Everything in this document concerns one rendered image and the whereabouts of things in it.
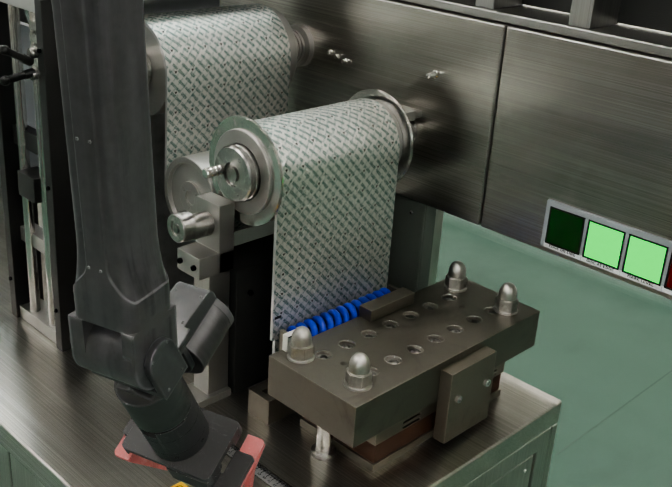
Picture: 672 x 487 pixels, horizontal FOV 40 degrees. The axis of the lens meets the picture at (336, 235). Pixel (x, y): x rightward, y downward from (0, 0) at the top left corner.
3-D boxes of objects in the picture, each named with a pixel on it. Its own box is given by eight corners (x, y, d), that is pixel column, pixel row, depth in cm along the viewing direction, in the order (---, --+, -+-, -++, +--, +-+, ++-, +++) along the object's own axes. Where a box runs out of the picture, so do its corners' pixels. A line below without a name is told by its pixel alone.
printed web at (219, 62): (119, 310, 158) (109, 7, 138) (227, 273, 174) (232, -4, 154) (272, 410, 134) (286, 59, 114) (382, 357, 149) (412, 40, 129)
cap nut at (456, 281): (438, 286, 145) (441, 260, 144) (453, 280, 148) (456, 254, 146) (457, 294, 143) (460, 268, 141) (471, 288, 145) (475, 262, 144)
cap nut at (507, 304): (488, 309, 139) (492, 281, 138) (502, 301, 142) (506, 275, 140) (508, 318, 137) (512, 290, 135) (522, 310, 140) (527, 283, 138)
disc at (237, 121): (208, 207, 131) (209, 104, 125) (211, 206, 131) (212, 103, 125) (279, 241, 121) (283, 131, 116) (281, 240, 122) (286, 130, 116)
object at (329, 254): (269, 339, 129) (274, 215, 122) (383, 292, 145) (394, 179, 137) (272, 341, 129) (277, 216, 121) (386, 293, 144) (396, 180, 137)
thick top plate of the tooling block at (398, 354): (267, 393, 126) (268, 354, 123) (451, 307, 152) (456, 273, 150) (352, 448, 116) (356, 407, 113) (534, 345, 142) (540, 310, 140)
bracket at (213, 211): (175, 396, 136) (173, 201, 124) (210, 381, 140) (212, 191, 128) (196, 411, 133) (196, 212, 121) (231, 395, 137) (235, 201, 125)
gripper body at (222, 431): (160, 400, 95) (136, 361, 90) (245, 431, 91) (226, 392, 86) (125, 455, 92) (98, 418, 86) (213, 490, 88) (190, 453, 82)
